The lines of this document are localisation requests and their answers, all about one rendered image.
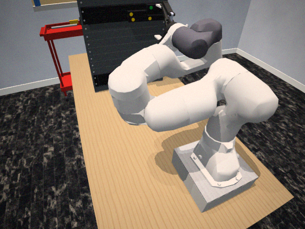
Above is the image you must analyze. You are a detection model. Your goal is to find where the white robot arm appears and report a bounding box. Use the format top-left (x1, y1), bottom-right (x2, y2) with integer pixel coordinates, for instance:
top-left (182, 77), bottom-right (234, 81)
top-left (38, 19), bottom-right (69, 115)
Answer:
top-left (108, 18), bottom-right (278, 188)

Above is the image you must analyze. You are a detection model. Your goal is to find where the dark grey server rack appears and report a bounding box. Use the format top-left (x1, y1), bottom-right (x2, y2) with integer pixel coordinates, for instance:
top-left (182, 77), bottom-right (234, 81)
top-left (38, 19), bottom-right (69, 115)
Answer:
top-left (77, 0), bottom-right (168, 93)

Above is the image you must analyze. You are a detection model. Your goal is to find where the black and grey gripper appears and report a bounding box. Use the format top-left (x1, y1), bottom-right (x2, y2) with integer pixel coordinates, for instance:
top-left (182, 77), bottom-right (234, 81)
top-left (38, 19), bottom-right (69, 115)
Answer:
top-left (154, 1), bottom-right (176, 42)

